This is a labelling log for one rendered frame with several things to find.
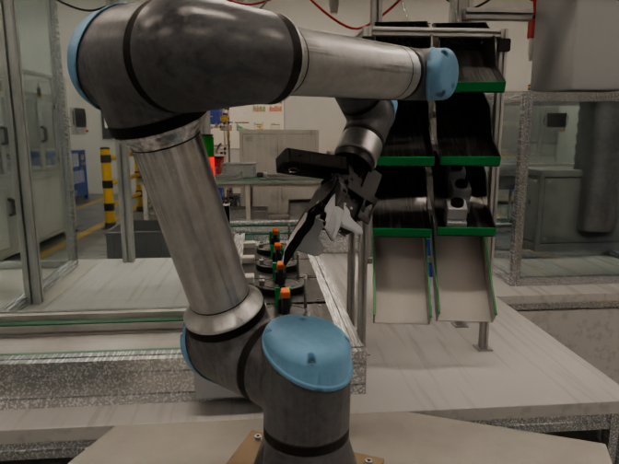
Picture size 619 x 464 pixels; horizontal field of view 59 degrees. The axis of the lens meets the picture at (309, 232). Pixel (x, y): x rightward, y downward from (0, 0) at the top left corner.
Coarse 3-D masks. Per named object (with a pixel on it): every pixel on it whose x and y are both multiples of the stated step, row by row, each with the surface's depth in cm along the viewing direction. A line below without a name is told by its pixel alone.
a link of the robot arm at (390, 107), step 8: (384, 104) 93; (392, 104) 96; (368, 112) 92; (376, 112) 92; (384, 112) 94; (392, 112) 96; (352, 120) 93; (360, 120) 92; (368, 120) 92; (376, 120) 93; (384, 120) 94; (392, 120) 97; (368, 128) 92; (376, 128) 92; (384, 128) 94; (384, 136) 94
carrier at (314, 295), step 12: (252, 276) 165; (264, 276) 159; (276, 276) 156; (264, 288) 153; (300, 288) 155; (312, 288) 159; (264, 300) 148; (300, 300) 148; (312, 300) 148; (324, 300) 148
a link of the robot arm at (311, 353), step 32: (288, 320) 74; (320, 320) 75; (256, 352) 72; (288, 352) 67; (320, 352) 67; (256, 384) 70; (288, 384) 67; (320, 384) 67; (288, 416) 68; (320, 416) 68
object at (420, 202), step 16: (384, 176) 146; (400, 176) 146; (416, 176) 145; (384, 192) 139; (400, 192) 139; (416, 192) 139; (384, 208) 133; (400, 208) 133; (416, 208) 133; (384, 224) 128; (400, 224) 128; (416, 224) 128
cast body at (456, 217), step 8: (448, 200) 126; (456, 200) 124; (464, 200) 126; (448, 208) 124; (456, 208) 123; (464, 208) 123; (448, 216) 125; (456, 216) 124; (464, 216) 124; (448, 224) 124; (456, 224) 124; (464, 224) 124
